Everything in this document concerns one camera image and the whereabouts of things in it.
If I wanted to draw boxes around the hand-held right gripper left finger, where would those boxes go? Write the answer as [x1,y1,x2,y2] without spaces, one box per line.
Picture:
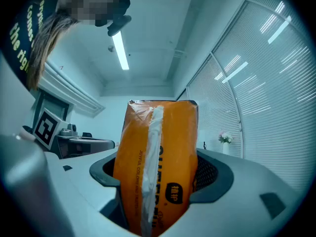
[44,148,139,237]

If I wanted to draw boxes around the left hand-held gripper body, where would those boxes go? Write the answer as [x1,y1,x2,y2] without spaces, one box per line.
[33,107,79,150]

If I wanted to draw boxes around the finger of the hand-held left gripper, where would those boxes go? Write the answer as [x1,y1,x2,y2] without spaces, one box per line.
[56,135,116,159]

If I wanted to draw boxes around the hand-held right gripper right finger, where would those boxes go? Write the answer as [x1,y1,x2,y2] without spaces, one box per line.
[160,148,306,237]

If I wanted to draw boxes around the orange packet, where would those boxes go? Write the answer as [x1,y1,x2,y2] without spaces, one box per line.
[113,99,199,237]

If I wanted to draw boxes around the person's left forearm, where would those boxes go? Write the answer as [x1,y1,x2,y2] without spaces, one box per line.
[19,126,38,143]

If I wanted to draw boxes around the pink flower bouquet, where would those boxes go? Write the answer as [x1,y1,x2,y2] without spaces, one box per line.
[218,130,234,155]

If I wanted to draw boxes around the long ceiling light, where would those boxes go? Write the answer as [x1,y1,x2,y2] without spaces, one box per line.
[111,31,130,71]

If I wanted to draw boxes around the white window blinds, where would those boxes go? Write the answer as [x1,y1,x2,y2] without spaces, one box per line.
[186,0,316,195]

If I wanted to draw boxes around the person's dark printed shirt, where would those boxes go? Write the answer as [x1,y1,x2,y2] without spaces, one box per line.
[0,0,64,91]

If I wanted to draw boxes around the person's head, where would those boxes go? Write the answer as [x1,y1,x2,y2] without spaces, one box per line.
[55,0,131,27]

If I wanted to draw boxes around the black head-mounted camera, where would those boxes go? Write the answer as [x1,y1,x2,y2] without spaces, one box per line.
[107,15,132,37]

